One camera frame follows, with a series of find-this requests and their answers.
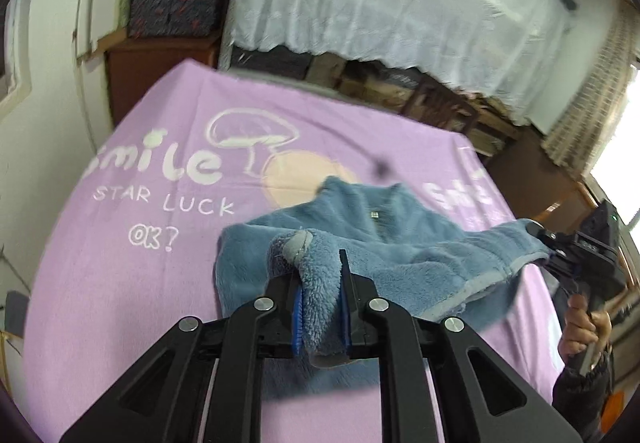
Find checked curtain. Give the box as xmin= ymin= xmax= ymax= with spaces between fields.
xmin=542 ymin=0 xmax=640 ymax=178

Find blue fleece jacket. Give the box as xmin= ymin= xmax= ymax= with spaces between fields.
xmin=214 ymin=175 xmax=553 ymax=399

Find dark wooden chair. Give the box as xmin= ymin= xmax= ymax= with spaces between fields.
xmin=400 ymin=73 xmax=481 ymax=134

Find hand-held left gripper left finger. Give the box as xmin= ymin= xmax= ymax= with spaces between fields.
xmin=60 ymin=273 xmax=306 ymax=443

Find bright window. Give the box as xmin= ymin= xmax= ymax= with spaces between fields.
xmin=590 ymin=63 xmax=640 ymax=234

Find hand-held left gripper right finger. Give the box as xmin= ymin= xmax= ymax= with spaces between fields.
xmin=339 ymin=250 xmax=583 ymax=443

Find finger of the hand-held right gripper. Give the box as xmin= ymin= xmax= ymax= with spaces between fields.
xmin=527 ymin=220 xmax=576 ymax=281

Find person's right forearm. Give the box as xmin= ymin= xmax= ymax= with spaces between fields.
xmin=550 ymin=352 xmax=617 ymax=443

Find person's right hand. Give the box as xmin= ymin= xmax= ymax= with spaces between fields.
xmin=557 ymin=293 xmax=613 ymax=360

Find purple printed blanket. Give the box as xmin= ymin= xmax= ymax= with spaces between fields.
xmin=22 ymin=58 xmax=571 ymax=443

